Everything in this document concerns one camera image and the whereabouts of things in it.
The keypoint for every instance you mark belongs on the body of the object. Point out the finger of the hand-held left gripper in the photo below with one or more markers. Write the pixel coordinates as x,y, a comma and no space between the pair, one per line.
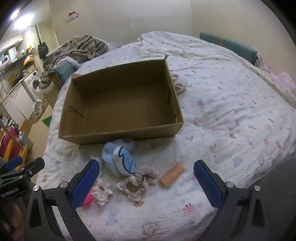
34,166
12,163

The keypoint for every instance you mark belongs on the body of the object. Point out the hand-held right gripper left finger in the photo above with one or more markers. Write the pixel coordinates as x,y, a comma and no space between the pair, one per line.
85,183

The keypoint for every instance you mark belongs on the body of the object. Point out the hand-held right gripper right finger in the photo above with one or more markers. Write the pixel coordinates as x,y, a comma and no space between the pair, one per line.
208,185

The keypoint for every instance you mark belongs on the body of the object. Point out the bright pink small object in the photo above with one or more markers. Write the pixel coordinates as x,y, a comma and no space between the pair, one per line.
87,199

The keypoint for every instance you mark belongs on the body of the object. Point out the pink white floral scrunchie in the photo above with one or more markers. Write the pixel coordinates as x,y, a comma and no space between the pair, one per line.
101,192

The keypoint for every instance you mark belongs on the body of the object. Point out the light blue fluffy sock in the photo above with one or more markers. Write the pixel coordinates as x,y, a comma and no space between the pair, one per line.
108,150

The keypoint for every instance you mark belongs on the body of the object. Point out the mauve-brown scrunchie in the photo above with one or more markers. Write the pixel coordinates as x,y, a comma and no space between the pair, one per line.
149,173

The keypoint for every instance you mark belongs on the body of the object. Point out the plain white sock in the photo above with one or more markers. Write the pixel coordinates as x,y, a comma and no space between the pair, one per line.
180,84

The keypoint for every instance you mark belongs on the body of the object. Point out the red bag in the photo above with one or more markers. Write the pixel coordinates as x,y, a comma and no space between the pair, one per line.
7,143

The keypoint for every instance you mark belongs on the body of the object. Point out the wooden stick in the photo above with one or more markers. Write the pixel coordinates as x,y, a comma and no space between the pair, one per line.
11,136

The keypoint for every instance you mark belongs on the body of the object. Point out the peach cardboard tube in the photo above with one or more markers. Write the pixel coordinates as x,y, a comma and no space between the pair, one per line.
172,175

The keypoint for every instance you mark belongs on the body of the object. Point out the small cardboard box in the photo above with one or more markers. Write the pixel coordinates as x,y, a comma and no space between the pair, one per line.
26,127

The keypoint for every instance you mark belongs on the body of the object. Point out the beige lace-trim scrunchie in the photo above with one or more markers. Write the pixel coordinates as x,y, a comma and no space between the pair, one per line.
131,188

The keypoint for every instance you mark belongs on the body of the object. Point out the green floor piece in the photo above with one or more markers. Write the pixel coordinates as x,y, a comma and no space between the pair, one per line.
48,121

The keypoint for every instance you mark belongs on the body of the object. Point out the white sock with blue print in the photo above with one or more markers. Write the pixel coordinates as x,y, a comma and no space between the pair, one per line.
128,162

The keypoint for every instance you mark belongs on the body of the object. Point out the white brown plush slipper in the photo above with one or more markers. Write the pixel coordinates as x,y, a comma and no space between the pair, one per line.
37,109

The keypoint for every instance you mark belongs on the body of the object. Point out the white kitchen cabinet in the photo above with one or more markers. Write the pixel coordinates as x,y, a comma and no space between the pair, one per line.
16,99

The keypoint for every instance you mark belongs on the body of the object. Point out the brown bedside box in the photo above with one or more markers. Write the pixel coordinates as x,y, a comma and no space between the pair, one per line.
52,97

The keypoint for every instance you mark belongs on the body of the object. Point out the white washing machine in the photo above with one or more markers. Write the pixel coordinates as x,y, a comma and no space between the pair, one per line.
34,84

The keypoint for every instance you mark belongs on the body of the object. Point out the printed bed blanket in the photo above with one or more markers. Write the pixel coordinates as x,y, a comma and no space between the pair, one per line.
231,104

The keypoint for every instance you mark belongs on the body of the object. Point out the teal cushion with white fur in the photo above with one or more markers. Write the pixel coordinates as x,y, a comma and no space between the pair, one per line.
64,69

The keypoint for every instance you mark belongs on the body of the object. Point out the white microwave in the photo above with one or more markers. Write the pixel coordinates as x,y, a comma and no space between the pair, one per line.
4,59

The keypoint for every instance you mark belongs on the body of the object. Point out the black hanging bag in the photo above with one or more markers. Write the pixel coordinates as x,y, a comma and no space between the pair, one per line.
43,51

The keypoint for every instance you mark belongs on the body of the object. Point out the knit patterned blanket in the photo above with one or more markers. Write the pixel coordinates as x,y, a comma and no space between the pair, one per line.
83,46

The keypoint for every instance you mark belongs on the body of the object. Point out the pink cloth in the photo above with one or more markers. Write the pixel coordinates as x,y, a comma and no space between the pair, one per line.
284,80

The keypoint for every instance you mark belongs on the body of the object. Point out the teal headboard pad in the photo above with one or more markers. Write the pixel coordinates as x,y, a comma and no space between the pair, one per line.
233,46

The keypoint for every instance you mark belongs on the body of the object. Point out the red white wall decoration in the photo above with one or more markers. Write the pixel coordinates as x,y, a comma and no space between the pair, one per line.
72,15

